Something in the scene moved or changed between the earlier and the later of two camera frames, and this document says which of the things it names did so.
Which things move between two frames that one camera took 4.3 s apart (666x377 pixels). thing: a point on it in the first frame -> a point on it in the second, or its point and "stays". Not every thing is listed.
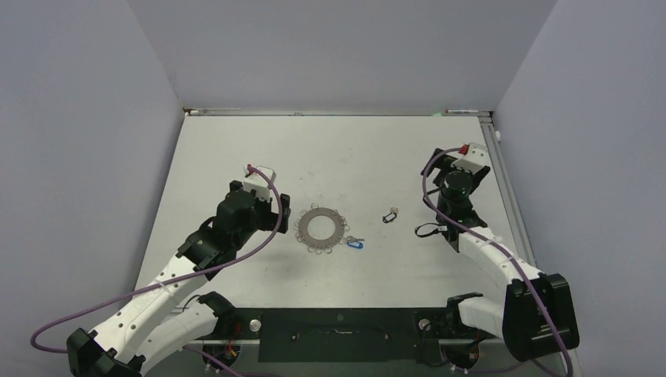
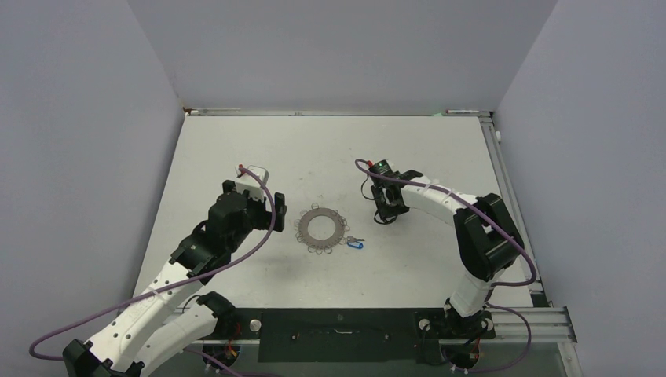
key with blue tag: (353, 242) stays
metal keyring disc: (319, 246) stays
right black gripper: (442, 161) -> (395, 210)
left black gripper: (271, 217) stays
